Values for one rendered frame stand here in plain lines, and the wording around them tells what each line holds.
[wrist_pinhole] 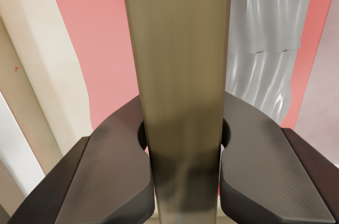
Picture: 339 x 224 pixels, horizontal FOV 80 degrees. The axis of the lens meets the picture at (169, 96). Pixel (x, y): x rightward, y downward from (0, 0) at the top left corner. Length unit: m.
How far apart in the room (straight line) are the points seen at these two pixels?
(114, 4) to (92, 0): 0.02
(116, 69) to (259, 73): 0.13
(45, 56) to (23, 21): 0.03
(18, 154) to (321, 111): 0.31
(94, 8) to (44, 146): 0.15
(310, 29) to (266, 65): 0.04
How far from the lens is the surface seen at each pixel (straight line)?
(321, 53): 0.23
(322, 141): 0.30
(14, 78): 0.23
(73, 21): 0.20
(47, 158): 0.27
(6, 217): 0.35
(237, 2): 0.19
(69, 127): 0.26
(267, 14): 0.19
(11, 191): 2.42
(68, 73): 0.22
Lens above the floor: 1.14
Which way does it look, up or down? 61 degrees down
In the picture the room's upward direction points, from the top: 178 degrees counter-clockwise
